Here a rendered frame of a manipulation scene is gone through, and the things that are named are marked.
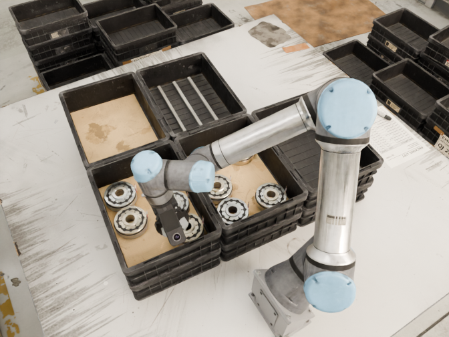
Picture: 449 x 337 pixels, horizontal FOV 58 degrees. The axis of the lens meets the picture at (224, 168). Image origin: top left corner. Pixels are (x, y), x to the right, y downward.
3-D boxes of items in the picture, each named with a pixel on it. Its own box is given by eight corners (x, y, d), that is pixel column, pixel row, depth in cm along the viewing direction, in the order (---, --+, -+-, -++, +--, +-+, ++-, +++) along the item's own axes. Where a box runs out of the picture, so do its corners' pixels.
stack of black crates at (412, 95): (436, 139, 248) (463, 97, 221) (401, 158, 238) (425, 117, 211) (388, 99, 268) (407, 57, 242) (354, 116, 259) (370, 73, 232)
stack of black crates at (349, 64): (388, 99, 269) (401, 71, 250) (354, 116, 259) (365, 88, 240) (347, 66, 289) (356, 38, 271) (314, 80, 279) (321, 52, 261)
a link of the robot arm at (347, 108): (347, 288, 108) (370, 77, 93) (355, 323, 93) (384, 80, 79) (301, 283, 109) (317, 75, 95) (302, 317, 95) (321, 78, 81)
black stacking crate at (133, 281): (222, 250, 127) (222, 232, 118) (131, 291, 119) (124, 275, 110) (174, 160, 149) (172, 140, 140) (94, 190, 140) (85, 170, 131)
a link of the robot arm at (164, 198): (174, 190, 103) (145, 204, 102) (178, 198, 107) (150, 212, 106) (164, 168, 108) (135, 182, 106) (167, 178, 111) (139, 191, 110)
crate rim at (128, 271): (223, 235, 119) (224, 231, 118) (125, 278, 111) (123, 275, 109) (172, 143, 141) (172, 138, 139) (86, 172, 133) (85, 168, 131)
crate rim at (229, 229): (309, 198, 128) (311, 194, 126) (224, 235, 119) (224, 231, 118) (248, 116, 150) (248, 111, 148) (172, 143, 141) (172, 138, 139)
